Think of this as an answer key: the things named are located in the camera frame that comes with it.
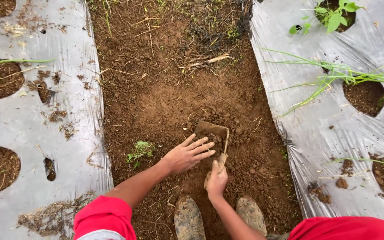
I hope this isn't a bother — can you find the person's left hand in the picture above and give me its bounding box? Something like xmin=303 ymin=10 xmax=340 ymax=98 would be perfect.
xmin=161 ymin=134 xmax=216 ymax=175

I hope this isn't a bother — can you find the person's right hand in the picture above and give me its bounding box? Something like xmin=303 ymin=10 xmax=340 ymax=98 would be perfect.
xmin=206 ymin=160 xmax=228 ymax=201

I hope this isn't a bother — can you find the muddy hand hoe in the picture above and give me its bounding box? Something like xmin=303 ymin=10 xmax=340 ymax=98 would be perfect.
xmin=194 ymin=120 xmax=230 ymax=190

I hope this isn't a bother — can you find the small green weed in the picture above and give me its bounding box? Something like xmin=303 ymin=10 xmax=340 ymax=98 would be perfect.
xmin=126 ymin=141 xmax=156 ymax=169

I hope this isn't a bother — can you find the muddy left boot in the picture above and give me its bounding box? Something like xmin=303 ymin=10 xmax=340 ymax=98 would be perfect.
xmin=174 ymin=195 xmax=206 ymax=240

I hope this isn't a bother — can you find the muddy boot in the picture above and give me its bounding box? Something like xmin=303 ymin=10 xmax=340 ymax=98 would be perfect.
xmin=235 ymin=196 xmax=268 ymax=237
xmin=174 ymin=195 xmax=206 ymax=240

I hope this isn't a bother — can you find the muddy right boot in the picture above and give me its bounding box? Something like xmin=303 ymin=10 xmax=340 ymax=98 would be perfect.
xmin=235 ymin=196 xmax=268 ymax=237

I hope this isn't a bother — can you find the red shirt left sleeve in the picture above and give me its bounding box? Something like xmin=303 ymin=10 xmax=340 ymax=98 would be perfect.
xmin=73 ymin=195 xmax=137 ymax=240

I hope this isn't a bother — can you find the red shirt sleeve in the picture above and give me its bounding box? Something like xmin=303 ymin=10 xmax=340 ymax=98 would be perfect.
xmin=288 ymin=216 xmax=384 ymax=240
xmin=73 ymin=195 xmax=137 ymax=240

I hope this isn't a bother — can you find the dry plant debris pile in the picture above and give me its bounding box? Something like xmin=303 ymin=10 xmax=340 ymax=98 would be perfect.
xmin=179 ymin=0 xmax=253 ymax=75

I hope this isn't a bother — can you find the silver plastic mulch sheet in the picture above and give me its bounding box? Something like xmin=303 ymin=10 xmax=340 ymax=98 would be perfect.
xmin=0 ymin=0 xmax=114 ymax=240
xmin=249 ymin=0 xmax=384 ymax=228

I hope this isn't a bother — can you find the red shirt right sleeve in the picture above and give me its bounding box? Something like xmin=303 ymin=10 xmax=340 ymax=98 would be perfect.
xmin=288 ymin=216 xmax=384 ymax=240

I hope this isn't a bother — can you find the thin green leaf plant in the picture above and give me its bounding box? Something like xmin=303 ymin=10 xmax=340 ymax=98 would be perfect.
xmin=324 ymin=157 xmax=384 ymax=170

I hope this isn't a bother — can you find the long-leaf green onion plant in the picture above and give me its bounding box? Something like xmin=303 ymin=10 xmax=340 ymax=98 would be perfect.
xmin=259 ymin=47 xmax=384 ymax=118

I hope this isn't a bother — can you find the broad-leaf green seedling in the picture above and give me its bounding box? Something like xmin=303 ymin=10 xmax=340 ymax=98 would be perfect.
xmin=289 ymin=0 xmax=366 ymax=36

